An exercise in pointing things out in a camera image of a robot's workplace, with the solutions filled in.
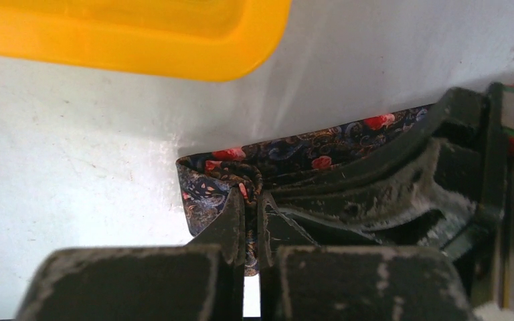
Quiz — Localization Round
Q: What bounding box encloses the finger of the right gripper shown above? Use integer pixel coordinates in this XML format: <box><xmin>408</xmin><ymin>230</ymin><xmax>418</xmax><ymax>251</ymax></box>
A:
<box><xmin>272</xmin><ymin>86</ymin><xmax>505</xmax><ymax>248</ymax></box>

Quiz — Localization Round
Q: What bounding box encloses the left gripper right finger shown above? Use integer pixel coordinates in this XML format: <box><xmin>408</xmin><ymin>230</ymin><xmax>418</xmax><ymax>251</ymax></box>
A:
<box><xmin>257</xmin><ymin>193</ymin><xmax>475</xmax><ymax>320</ymax></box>

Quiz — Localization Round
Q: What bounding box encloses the yellow plastic bin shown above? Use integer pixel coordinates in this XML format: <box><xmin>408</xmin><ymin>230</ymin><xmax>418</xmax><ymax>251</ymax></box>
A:
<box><xmin>0</xmin><ymin>1</ymin><xmax>291</xmax><ymax>82</ymax></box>

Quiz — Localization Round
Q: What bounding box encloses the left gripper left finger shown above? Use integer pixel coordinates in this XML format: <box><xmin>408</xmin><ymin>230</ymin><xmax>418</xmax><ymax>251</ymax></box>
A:
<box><xmin>15</xmin><ymin>189</ymin><xmax>246</xmax><ymax>320</ymax></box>

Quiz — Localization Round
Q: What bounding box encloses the dark floral red-dotted tie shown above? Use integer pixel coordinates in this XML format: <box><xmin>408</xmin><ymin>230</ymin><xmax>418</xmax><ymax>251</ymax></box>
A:
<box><xmin>175</xmin><ymin>80</ymin><xmax>514</xmax><ymax>278</ymax></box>

